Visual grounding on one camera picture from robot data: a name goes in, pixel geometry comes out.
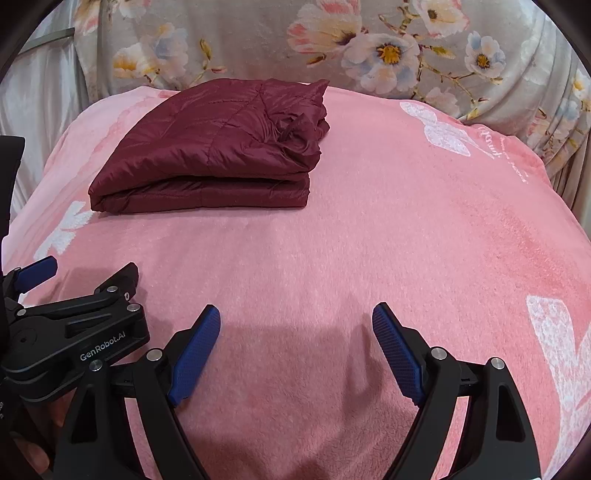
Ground maroon quilted puffer jacket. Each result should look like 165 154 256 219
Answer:
88 79 329 214

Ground person's left hand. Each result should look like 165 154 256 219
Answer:
13 391 77 476

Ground pink fleece blanket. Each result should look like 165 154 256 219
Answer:
3 87 590 479

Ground grey floral bed sheet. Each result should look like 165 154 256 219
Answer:
1 0 590 227

